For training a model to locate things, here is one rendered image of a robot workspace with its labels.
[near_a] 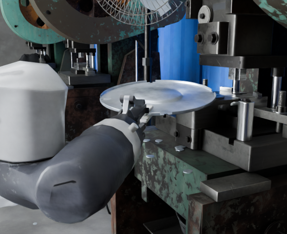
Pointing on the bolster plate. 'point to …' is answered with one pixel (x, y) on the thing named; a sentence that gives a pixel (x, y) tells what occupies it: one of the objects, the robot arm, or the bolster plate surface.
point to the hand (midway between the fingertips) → (143, 113)
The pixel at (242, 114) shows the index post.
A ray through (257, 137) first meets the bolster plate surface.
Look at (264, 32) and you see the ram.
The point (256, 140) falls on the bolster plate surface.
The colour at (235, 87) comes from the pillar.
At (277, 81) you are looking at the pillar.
